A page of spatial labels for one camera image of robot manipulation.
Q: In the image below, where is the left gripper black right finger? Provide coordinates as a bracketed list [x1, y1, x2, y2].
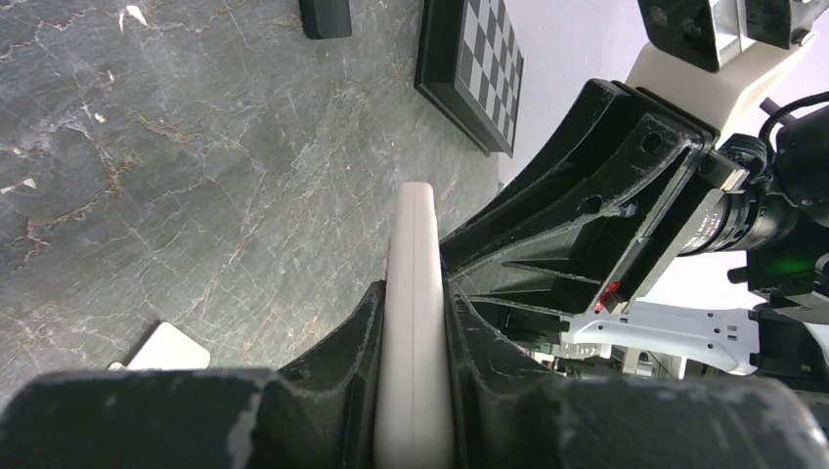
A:
[443, 282, 828, 468]

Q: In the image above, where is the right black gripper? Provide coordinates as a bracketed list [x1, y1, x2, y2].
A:
[440, 79, 719, 317]

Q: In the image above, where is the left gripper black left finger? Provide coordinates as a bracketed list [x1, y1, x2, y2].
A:
[1, 281, 386, 468]

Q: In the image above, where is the red white remote control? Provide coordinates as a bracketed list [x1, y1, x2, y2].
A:
[373, 182, 455, 468]

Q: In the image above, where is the white remote battery cover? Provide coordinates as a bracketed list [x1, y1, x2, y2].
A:
[107, 321, 211, 371]

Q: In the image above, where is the black remote control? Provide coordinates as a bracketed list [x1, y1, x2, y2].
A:
[298, 0, 352, 40]

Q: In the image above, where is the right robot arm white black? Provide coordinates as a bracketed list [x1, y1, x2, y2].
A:
[440, 80, 828, 386]

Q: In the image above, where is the black white checkerboard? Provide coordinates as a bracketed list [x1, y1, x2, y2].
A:
[414, 0, 524, 156]

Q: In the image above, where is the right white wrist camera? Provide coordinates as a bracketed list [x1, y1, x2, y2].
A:
[625, 0, 828, 141]

